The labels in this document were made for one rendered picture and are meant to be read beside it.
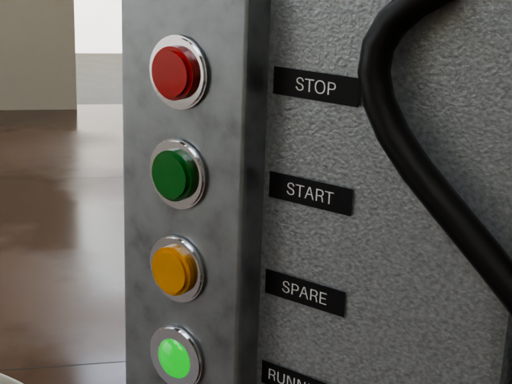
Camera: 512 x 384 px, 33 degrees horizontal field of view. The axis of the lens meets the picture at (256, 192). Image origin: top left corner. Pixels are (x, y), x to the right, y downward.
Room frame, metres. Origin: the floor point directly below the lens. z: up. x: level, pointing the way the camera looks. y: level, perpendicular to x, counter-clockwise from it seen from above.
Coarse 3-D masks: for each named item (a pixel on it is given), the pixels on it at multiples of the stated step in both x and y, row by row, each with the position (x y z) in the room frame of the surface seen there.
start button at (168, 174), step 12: (156, 156) 0.42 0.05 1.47; (168, 156) 0.41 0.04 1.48; (180, 156) 0.41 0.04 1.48; (156, 168) 0.42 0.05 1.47; (168, 168) 0.41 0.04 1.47; (180, 168) 0.41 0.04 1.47; (192, 168) 0.41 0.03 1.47; (156, 180) 0.42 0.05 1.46; (168, 180) 0.41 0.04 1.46; (180, 180) 0.41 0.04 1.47; (192, 180) 0.41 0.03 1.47; (168, 192) 0.41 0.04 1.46; (180, 192) 0.41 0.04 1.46
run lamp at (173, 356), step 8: (160, 344) 0.42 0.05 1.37; (168, 344) 0.41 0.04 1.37; (176, 344) 0.41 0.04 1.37; (160, 352) 0.42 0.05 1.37; (168, 352) 0.41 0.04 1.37; (176, 352) 0.41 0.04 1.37; (184, 352) 0.41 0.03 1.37; (160, 360) 0.42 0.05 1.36; (168, 360) 0.41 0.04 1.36; (176, 360) 0.41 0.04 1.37; (184, 360) 0.41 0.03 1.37; (168, 368) 0.41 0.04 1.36; (176, 368) 0.41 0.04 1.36; (184, 368) 0.41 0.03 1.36; (176, 376) 0.41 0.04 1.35; (184, 376) 0.41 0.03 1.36
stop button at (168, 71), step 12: (168, 48) 0.41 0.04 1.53; (180, 48) 0.41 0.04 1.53; (156, 60) 0.42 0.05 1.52; (168, 60) 0.41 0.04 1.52; (180, 60) 0.41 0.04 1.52; (192, 60) 0.41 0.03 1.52; (156, 72) 0.42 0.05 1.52; (168, 72) 0.41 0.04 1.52; (180, 72) 0.41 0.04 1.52; (192, 72) 0.41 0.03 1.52; (156, 84) 0.42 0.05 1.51; (168, 84) 0.41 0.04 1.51; (180, 84) 0.41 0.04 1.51; (192, 84) 0.41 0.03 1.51; (168, 96) 0.41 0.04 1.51; (180, 96) 0.41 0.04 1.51
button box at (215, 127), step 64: (128, 0) 0.44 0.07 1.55; (192, 0) 0.41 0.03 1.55; (256, 0) 0.40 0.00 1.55; (128, 64) 0.44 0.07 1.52; (256, 64) 0.40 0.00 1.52; (128, 128) 0.44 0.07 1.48; (192, 128) 0.41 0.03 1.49; (256, 128) 0.40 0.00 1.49; (128, 192) 0.44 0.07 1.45; (256, 192) 0.40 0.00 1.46; (128, 256) 0.44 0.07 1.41; (256, 256) 0.41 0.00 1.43; (128, 320) 0.44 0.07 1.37; (192, 320) 0.41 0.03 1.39; (256, 320) 0.41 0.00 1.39
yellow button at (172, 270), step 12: (156, 252) 0.42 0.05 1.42; (168, 252) 0.41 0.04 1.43; (180, 252) 0.41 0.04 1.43; (156, 264) 0.42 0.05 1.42; (168, 264) 0.41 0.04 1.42; (180, 264) 0.41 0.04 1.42; (156, 276) 0.42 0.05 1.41; (168, 276) 0.41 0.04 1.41; (180, 276) 0.41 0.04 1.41; (192, 276) 0.41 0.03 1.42; (168, 288) 0.41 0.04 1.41; (180, 288) 0.41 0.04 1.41
